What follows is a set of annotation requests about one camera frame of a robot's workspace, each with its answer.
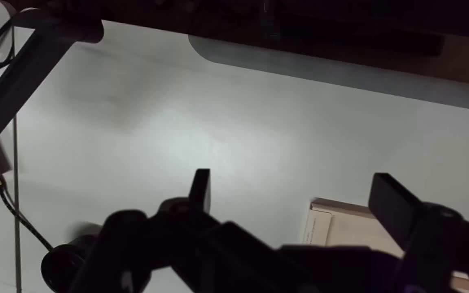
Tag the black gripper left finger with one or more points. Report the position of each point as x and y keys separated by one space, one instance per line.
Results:
x=200 y=190

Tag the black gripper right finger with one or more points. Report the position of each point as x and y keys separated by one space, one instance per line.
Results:
x=395 y=209

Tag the light wooden tray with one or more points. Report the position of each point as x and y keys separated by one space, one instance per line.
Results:
x=350 y=230

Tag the black round wrist attachment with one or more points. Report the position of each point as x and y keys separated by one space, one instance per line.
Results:
x=65 y=266

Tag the black camera stand pole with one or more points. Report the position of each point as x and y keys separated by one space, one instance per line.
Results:
x=21 y=82

